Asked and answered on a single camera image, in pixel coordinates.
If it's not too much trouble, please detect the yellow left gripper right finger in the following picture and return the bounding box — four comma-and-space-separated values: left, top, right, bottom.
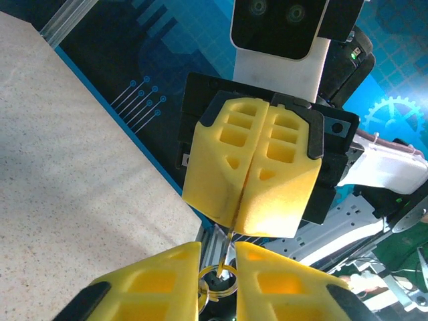
235, 241, 379, 321

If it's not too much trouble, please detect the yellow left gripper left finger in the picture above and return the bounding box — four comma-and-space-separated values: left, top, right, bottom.
62, 242, 203, 321

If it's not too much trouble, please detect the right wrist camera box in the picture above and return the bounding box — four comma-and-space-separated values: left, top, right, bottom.
229, 0, 365, 101

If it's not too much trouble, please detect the aluminium frame post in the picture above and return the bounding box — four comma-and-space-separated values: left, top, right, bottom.
39, 0, 100, 47

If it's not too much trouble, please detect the aluminium frame rail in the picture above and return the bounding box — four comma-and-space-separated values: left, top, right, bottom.
199, 227, 241, 272

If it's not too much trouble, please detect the silver key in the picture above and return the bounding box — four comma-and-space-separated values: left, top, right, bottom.
216, 200, 242, 279

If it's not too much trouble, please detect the metal key ring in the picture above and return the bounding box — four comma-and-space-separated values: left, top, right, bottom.
197, 263, 239, 314

